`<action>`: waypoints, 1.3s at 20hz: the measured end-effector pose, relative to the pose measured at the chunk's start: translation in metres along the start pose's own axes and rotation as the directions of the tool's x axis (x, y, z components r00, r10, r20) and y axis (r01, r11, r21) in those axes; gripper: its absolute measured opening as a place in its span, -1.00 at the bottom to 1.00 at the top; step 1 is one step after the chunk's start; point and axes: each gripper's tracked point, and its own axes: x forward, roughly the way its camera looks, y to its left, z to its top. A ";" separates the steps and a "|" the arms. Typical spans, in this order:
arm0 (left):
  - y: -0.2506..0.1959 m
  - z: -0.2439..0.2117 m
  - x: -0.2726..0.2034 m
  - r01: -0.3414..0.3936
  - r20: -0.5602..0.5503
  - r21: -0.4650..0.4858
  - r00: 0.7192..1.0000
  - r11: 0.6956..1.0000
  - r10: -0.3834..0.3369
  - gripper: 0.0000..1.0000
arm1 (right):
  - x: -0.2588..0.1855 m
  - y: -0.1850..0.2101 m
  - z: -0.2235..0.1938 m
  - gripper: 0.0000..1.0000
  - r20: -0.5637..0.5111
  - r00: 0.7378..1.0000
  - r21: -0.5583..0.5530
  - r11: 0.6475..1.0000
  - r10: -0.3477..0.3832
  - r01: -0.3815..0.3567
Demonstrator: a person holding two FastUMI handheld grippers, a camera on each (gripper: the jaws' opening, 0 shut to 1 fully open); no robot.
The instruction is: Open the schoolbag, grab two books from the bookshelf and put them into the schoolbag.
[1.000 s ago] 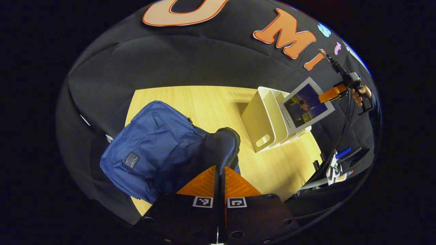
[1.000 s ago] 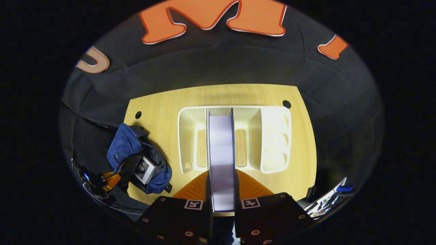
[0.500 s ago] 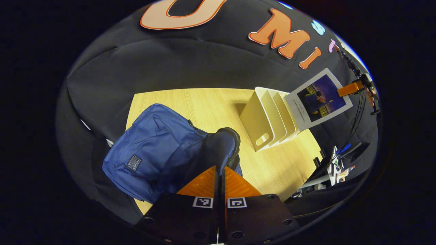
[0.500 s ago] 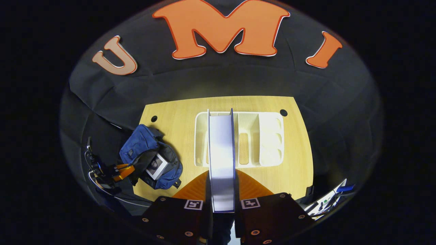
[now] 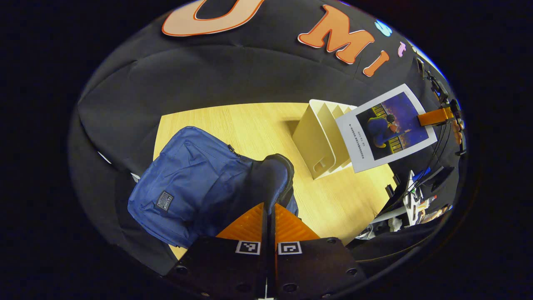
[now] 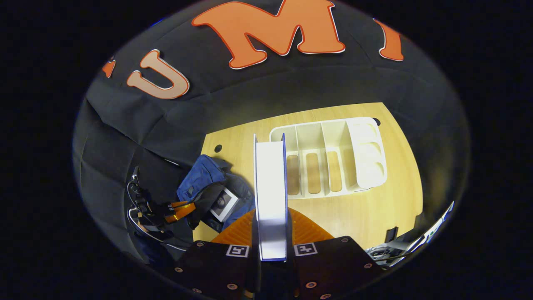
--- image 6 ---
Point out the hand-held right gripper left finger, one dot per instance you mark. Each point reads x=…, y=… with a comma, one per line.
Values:
x=216, y=266

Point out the blue schoolbag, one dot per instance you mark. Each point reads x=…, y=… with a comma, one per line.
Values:
x=200, y=175

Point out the black backdrop cloth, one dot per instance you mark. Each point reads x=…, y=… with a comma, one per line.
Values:
x=291, y=83

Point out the white bookshelf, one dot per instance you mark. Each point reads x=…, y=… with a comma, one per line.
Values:
x=362, y=150

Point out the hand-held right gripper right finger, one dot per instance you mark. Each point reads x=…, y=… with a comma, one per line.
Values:
x=333, y=266

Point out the blue cover book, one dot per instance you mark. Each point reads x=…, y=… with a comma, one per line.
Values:
x=270, y=187

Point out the grey portrait cover book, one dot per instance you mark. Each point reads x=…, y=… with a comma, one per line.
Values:
x=222, y=204

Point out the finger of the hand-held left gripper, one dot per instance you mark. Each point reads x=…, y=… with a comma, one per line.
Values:
x=179, y=204
x=179, y=213

